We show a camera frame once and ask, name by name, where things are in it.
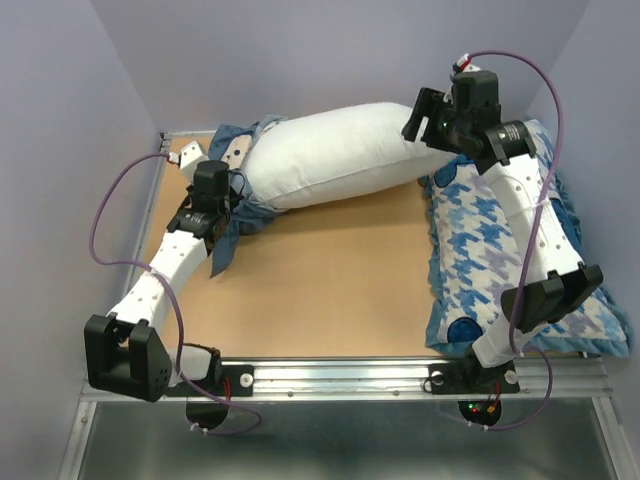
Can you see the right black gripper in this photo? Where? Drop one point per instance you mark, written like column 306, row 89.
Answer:
column 429, row 104

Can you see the dark blue lettered pillowcase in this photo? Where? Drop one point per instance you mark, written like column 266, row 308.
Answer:
column 249, row 215

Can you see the white pillow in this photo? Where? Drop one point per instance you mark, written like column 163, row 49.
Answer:
column 336, row 155

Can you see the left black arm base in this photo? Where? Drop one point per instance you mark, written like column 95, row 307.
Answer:
column 216, row 405

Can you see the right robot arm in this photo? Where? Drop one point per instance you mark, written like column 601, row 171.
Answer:
column 554, row 279

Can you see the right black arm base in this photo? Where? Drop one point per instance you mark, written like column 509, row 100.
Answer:
column 481, row 389

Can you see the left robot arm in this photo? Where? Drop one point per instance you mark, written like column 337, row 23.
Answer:
column 124, row 352

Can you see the blue houndstooth bear pillow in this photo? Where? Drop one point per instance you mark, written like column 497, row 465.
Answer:
column 475, row 258

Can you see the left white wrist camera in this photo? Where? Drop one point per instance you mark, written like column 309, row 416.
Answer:
column 188, row 159

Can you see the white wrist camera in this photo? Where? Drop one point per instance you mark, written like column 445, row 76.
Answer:
column 463, row 64
column 188, row 159

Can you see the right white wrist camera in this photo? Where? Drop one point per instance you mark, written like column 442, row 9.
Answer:
column 463, row 64

